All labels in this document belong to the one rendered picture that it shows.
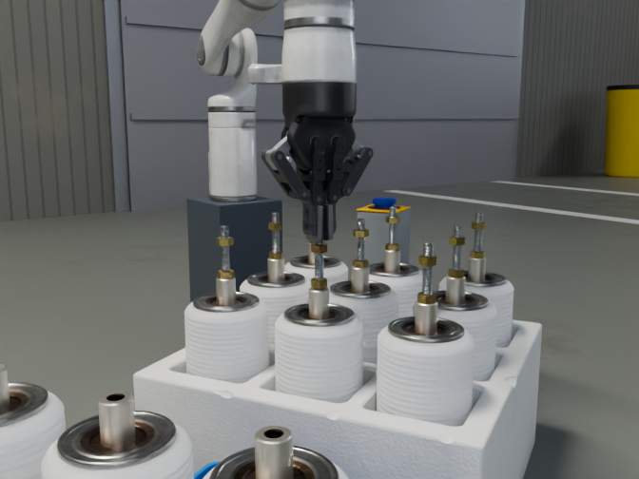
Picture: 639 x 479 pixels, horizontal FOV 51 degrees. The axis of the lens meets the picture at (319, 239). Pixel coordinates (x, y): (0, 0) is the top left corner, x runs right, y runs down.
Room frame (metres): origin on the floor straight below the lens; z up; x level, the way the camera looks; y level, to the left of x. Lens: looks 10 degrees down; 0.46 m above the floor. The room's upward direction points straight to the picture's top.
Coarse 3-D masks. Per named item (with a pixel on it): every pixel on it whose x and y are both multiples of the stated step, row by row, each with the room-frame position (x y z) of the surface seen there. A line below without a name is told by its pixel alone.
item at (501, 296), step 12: (444, 288) 0.83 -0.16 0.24; (468, 288) 0.81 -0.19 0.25; (480, 288) 0.81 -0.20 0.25; (492, 288) 0.81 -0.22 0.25; (504, 288) 0.82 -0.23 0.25; (492, 300) 0.80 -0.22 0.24; (504, 300) 0.81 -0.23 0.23; (504, 312) 0.81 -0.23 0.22; (504, 324) 0.81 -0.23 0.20; (504, 336) 0.81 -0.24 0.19
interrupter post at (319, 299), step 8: (312, 288) 0.69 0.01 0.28; (312, 296) 0.68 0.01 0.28; (320, 296) 0.68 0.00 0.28; (328, 296) 0.68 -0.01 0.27; (312, 304) 0.68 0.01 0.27; (320, 304) 0.68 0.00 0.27; (328, 304) 0.68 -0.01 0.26; (312, 312) 0.68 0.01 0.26; (320, 312) 0.68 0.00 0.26; (328, 312) 0.68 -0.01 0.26
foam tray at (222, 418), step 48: (528, 336) 0.83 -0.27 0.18; (144, 384) 0.69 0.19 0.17; (192, 384) 0.67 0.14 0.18; (240, 384) 0.67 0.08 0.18; (480, 384) 0.67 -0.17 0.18; (528, 384) 0.78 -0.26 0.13; (192, 432) 0.67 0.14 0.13; (240, 432) 0.64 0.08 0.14; (336, 432) 0.59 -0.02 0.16; (384, 432) 0.57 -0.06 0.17; (432, 432) 0.56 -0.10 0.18; (480, 432) 0.56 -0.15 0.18; (528, 432) 0.81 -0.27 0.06
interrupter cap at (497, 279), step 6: (486, 276) 0.86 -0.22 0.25; (492, 276) 0.86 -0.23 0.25; (498, 276) 0.86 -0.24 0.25; (468, 282) 0.82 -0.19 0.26; (474, 282) 0.82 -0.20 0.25; (480, 282) 0.82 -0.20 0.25; (486, 282) 0.82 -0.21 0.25; (492, 282) 0.82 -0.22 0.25; (498, 282) 0.82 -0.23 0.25; (504, 282) 0.83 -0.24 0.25
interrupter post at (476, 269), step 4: (472, 260) 0.84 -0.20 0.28; (476, 260) 0.84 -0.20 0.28; (480, 260) 0.84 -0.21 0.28; (484, 260) 0.84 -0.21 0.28; (472, 264) 0.84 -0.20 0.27; (476, 264) 0.84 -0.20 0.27; (480, 264) 0.84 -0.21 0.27; (484, 264) 0.84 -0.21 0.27; (468, 268) 0.85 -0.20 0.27; (472, 268) 0.84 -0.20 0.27; (476, 268) 0.84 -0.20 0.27; (480, 268) 0.84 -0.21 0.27; (484, 268) 0.84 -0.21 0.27; (468, 272) 0.85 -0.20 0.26; (472, 272) 0.84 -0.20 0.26; (476, 272) 0.84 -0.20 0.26; (480, 272) 0.84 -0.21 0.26; (484, 272) 0.84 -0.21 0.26; (468, 276) 0.85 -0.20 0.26; (472, 276) 0.84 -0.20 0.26; (476, 276) 0.84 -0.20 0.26; (480, 276) 0.84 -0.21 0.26; (484, 276) 0.84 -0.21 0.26; (472, 280) 0.84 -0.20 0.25; (476, 280) 0.84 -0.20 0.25; (480, 280) 0.84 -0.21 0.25; (484, 280) 0.84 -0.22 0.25
